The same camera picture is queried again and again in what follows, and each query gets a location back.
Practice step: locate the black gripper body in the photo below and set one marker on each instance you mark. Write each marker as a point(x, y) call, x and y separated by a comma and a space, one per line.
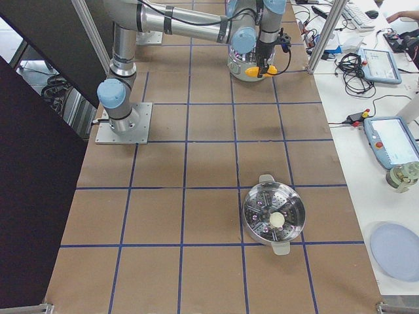
point(263, 51)

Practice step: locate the black computer mouse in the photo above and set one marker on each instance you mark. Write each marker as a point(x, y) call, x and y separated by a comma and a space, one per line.
point(372, 14)

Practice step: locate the yellow corn cob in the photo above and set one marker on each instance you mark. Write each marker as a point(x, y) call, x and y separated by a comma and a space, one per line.
point(252, 72)

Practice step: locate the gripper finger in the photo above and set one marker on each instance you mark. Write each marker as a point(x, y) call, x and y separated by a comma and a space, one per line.
point(259, 70)
point(264, 70)

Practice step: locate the white bun in steamer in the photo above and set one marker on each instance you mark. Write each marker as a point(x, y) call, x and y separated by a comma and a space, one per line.
point(276, 219)

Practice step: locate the person hand at desk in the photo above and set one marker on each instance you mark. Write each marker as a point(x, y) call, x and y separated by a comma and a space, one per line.
point(412, 14)

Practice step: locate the blue plate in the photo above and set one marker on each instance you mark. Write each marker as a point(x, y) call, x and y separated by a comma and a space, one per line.
point(395, 249)

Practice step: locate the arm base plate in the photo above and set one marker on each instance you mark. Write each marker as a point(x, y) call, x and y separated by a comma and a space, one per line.
point(132, 130)
point(150, 38)

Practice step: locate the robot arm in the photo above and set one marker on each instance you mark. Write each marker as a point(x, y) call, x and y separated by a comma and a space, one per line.
point(252, 29)

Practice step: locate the aluminium frame post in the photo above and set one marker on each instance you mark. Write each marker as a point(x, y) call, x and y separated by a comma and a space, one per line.
point(330, 23)

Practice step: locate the near teach pendant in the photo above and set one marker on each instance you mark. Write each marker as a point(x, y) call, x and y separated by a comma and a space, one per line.
point(391, 140)

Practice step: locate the glass jar with lid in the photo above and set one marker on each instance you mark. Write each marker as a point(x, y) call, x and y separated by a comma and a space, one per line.
point(403, 176)

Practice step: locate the far teach pendant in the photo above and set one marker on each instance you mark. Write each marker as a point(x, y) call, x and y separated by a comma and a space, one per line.
point(379, 66)

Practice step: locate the white keyboard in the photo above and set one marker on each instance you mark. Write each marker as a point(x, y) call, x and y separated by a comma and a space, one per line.
point(357, 17)

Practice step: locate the steel steamer pot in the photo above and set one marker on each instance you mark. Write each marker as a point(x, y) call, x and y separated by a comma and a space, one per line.
point(270, 196)

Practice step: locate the teach pendant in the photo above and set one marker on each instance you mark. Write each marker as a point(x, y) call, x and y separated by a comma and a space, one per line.
point(379, 66)
point(391, 140)

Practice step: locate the pale green cooking pot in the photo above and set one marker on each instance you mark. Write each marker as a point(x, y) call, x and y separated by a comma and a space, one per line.
point(238, 64)

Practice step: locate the black power adapter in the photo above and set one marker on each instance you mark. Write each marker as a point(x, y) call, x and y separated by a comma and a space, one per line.
point(356, 117)

